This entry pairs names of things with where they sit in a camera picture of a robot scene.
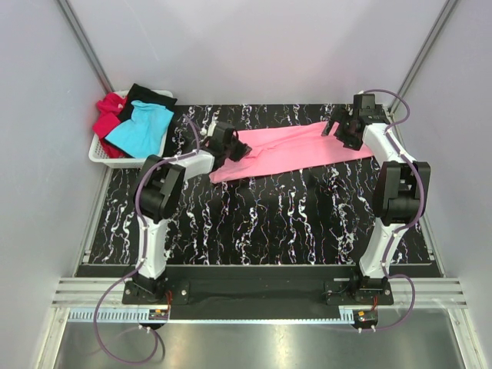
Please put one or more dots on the white plastic basket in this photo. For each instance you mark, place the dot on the white plastic basket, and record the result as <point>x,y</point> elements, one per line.
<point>101,151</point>

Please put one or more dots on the control board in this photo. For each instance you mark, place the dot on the control board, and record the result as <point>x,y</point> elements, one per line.
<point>158,314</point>
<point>366,315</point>

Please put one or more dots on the aluminium frame rail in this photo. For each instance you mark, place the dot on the aluminium frame rail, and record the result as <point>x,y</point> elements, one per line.
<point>429,292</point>

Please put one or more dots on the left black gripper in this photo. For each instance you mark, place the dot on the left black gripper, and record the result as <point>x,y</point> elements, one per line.
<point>242,150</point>

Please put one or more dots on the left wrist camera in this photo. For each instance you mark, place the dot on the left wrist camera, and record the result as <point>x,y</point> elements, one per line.
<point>208,131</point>

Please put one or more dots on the black t shirt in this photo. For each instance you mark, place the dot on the black t shirt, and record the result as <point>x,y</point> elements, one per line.
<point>146,95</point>

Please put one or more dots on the left control board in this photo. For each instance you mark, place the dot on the left control board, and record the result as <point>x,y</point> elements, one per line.
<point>158,314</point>

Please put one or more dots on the red t shirt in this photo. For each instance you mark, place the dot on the red t shirt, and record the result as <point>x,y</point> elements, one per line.
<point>109,108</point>

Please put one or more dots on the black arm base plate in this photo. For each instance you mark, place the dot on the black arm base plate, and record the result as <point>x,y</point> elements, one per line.
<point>258,309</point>

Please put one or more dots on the pink t shirt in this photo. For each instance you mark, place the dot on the pink t shirt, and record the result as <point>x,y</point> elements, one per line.
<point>279,150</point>

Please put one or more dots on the white slotted cable duct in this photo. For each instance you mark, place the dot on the white slotted cable duct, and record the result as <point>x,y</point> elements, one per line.
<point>111,315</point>

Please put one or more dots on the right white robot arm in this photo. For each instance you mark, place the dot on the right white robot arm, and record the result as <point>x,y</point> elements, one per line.
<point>400,195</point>

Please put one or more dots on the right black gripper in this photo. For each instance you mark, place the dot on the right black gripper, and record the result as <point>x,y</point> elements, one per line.
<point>350,142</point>

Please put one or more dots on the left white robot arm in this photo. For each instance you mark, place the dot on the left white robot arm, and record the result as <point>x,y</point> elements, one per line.
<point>157,193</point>

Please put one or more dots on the cyan t shirt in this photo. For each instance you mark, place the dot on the cyan t shirt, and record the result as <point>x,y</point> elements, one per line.
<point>141,135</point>

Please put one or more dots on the right control board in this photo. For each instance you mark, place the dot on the right control board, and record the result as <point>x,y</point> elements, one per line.
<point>366,315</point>

